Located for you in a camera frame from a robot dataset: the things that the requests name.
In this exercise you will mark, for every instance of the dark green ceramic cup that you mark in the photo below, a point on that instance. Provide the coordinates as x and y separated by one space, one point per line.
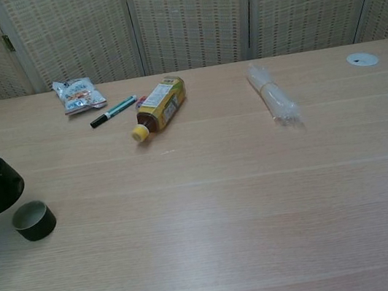
41 228

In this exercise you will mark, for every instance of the brass screen hinge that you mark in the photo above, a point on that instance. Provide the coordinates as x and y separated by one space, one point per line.
7 43

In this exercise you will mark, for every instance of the white blue snack bag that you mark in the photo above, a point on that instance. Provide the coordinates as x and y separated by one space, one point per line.
77 95

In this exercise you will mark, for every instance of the green marker pen black cap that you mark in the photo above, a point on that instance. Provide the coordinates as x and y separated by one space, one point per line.
114 110

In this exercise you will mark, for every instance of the small red candy packet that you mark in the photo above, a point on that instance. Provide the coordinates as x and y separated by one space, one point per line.
141 101

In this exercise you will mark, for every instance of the tea bottle yellow label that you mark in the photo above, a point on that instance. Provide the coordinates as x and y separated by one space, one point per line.
162 106

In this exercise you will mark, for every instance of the clear plastic straw bundle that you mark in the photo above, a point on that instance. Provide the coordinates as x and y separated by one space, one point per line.
275 97

